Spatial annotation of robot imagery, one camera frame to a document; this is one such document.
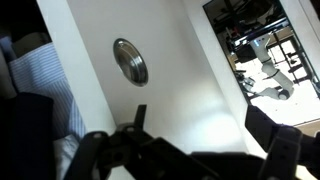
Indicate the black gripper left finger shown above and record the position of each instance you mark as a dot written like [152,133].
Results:
[110,150]

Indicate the blue striped shirt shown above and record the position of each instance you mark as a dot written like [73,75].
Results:
[43,76]

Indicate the tan folded garment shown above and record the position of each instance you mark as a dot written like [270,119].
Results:
[31,41]

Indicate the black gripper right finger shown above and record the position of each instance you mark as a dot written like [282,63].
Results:
[283,143]

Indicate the dark navy garment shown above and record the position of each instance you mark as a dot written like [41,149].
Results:
[30,133]

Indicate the white sliding wardrobe door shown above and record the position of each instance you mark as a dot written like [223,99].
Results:
[173,86]

